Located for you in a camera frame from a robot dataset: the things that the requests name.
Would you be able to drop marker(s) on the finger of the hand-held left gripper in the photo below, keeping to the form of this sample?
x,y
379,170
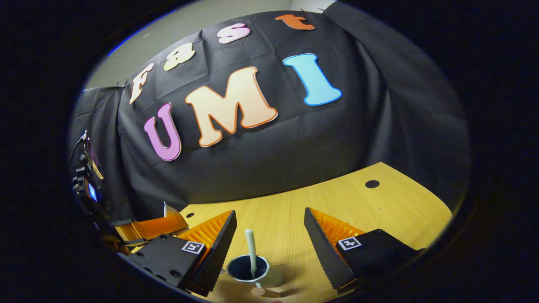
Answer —
x,y
151,228

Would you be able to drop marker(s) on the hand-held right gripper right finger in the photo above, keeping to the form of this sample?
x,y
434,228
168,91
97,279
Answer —
x,y
322,250

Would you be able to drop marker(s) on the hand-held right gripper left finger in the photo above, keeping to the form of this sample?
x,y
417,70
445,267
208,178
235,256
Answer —
x,y
217,252

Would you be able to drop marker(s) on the yellow wooden desktop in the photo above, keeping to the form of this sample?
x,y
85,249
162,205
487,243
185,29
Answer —
x,y
337,202

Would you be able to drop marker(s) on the black backdrop cloth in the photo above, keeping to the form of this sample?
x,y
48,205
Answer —
x,y
316,139

